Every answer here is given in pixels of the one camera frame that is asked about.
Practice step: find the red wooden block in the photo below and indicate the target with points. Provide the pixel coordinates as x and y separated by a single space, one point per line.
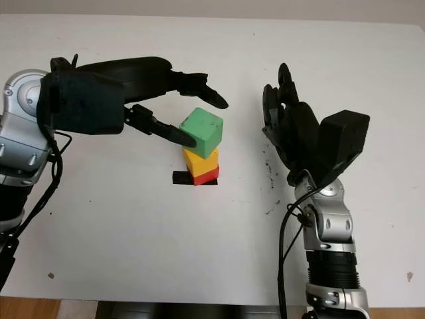
209 176

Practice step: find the dark robot torso base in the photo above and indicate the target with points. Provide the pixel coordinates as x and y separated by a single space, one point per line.
199 311

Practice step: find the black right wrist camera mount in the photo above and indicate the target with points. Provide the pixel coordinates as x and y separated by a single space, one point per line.
345 133

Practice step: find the black tape strip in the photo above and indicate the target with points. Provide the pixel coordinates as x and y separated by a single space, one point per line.
182 177

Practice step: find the green wooden block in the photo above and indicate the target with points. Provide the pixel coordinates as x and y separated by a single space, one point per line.
202 133

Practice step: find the yellow wooden block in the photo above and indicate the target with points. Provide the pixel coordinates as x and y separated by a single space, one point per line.
199 164

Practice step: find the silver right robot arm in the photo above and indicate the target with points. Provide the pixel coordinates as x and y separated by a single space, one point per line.
332 232

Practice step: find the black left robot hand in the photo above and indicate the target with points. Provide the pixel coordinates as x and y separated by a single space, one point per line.
146 78

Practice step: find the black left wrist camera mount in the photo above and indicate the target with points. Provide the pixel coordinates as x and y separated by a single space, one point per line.
83 103

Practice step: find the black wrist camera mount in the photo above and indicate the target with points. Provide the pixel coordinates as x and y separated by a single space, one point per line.
83 103
345 133

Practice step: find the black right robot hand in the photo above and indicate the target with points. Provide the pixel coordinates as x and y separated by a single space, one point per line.
295 133

